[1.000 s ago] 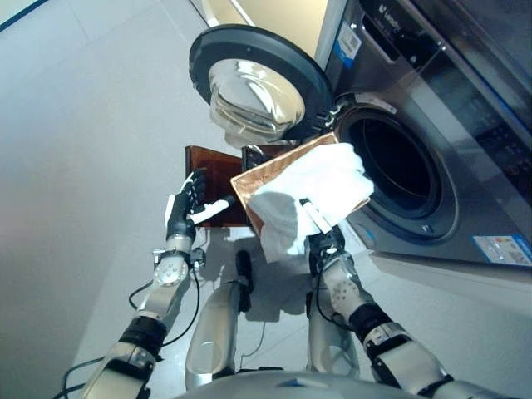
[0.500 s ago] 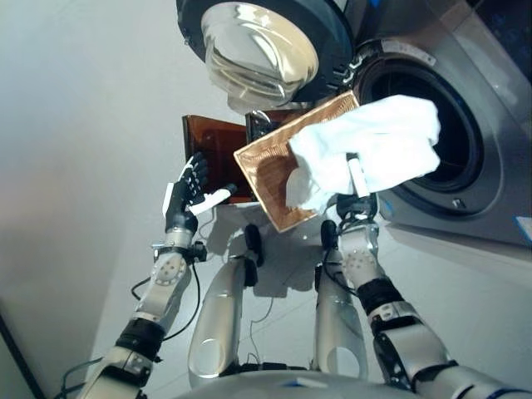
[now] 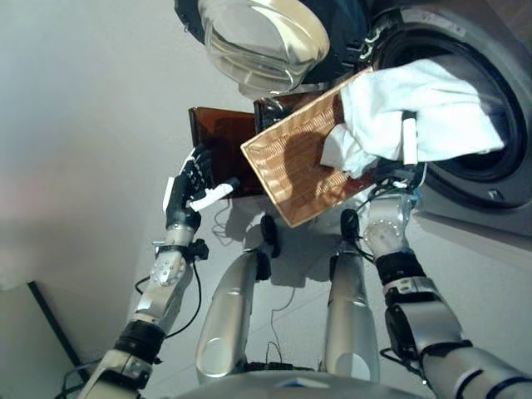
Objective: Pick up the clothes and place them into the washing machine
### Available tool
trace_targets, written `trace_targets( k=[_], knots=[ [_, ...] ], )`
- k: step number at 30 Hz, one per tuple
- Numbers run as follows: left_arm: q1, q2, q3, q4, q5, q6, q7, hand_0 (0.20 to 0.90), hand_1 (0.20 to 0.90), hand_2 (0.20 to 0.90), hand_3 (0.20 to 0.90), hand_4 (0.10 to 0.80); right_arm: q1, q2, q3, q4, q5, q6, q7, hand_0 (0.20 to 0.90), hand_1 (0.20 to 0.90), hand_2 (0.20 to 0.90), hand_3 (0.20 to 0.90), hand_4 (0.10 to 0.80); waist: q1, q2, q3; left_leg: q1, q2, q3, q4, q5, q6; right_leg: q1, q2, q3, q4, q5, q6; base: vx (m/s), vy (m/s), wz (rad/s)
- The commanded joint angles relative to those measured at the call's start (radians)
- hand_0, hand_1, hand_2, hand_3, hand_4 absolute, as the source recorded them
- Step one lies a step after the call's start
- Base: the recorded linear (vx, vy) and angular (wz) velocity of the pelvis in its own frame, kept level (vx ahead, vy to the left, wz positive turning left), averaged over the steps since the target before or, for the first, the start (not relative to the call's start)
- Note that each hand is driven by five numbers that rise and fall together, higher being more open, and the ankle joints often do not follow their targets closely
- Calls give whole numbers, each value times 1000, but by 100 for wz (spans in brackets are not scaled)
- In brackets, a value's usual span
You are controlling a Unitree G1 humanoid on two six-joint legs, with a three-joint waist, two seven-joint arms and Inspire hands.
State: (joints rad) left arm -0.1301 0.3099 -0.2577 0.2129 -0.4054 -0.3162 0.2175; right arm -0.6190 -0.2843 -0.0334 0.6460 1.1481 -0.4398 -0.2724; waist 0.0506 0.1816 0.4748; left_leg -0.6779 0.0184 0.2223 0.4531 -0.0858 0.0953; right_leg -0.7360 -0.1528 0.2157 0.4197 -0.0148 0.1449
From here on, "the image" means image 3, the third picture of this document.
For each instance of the wicker laundry basket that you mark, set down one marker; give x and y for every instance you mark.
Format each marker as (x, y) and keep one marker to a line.
(291, 166)

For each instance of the round black washer door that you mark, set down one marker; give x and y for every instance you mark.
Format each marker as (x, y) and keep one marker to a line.
(266, 41)

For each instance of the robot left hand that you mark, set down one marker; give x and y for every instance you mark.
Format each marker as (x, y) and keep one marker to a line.
(183, 199)

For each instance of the black baseboard strip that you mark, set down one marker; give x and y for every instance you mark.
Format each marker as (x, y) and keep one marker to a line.
(54, 324)

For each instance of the silver robot right leg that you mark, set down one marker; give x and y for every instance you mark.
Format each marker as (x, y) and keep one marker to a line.
(351, 320)

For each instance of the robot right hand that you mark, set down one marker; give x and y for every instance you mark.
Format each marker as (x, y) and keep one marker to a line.
(409, 141)

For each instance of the white garment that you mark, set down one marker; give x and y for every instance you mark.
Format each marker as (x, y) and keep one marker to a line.
(436, 108)

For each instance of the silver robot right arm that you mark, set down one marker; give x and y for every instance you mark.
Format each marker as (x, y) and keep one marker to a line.
(424, 324)

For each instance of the grey robot torso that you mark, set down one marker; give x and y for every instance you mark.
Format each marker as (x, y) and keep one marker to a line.
(291, 386)

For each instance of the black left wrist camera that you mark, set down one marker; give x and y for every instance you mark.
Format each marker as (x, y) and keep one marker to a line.
(200, 249)

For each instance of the grey front-load washing machine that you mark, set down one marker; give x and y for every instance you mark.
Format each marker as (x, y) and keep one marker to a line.
(498, 83)

